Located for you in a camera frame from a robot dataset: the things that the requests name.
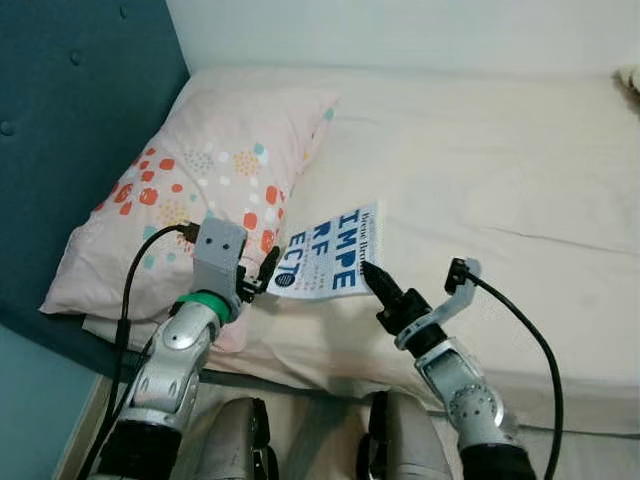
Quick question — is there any grey robot left leg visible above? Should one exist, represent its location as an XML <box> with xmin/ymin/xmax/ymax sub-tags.
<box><xmin>193</xmin><ymin>397</ymin><xmax>281</xmax><ymax>480</ymax></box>

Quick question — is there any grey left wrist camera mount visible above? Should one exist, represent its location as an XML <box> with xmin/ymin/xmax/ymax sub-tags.
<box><xmin>192</xmin><ymin>218</ymin><xmax>249</xmax><ymax>298</ymax></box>

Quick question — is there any cream cartoon print blanket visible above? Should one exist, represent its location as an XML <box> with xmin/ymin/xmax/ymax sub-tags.
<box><xmin>613</xmin><ymin>65</ymin><xmax>640</xmax><ymax>108</ymax></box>

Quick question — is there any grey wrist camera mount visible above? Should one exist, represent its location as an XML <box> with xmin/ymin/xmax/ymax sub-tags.
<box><xmin>192</xmin><ymin>218</ymin><xmax>249</xmax><ymax>298</ymax></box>
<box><xmin>395</xmin><ymin>258</ymin><xmax>483</xmax><ymax>351</ymax></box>

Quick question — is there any dark blue bed frame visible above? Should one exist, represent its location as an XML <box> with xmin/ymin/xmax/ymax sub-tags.
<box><xmin>0</xmin><ymin>0</ymin><xmax>640</xmax><ymax>441</ymax></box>

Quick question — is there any pink dotted pillow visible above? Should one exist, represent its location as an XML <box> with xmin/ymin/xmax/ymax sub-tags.
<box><xmin>40</xmin><ymin>88</ymin><xmax>341</xmax><ymax>354</ymax></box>

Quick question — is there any white book with blue letters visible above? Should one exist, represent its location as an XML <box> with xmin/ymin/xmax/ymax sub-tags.
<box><xmin>265</xmin><ymin>200</ymin><xmax>385</xmax><ymax>301</ymax></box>

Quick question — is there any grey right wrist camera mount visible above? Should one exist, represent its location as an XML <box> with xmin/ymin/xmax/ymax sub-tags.
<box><xmin>395</xmin><ymin>258</ymin><xmax>483</xmax><ymax>351</ymax></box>

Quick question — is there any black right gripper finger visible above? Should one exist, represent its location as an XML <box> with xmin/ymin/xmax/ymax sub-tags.
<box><xmin>360</xmin><ymin>262</ymin><xmax>403</xmax><ymax>309</ymax></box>

